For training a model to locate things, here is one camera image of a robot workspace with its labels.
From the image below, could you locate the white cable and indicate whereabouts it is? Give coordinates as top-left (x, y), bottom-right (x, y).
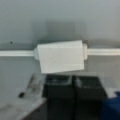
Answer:
top-left (0, 48), bottom-right (120, 58)

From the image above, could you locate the white cable adapter box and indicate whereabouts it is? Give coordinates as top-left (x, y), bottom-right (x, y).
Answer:
top-left (34, 40), bottom-right (87, 73)

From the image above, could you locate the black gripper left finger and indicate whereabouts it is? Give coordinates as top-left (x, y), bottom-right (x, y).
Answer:
top-left (43, 75), bottom-right (74, 120)

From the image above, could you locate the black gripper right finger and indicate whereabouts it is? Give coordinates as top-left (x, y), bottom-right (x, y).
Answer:
top-left (74, 76), bottom-right (107, 120)

